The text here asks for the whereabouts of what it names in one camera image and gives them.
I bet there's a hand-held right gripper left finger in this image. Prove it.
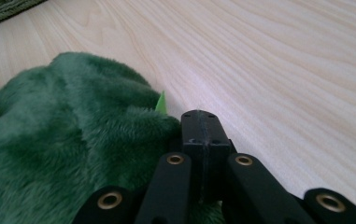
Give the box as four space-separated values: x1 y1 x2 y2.
180 109 206 202

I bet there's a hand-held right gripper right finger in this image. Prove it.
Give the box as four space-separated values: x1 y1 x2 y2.
202 110 234 202

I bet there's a green plush toy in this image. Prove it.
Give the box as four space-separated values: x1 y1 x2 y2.
0 50 227 224

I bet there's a green woven basket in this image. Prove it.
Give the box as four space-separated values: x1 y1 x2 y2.
0 0 49 33

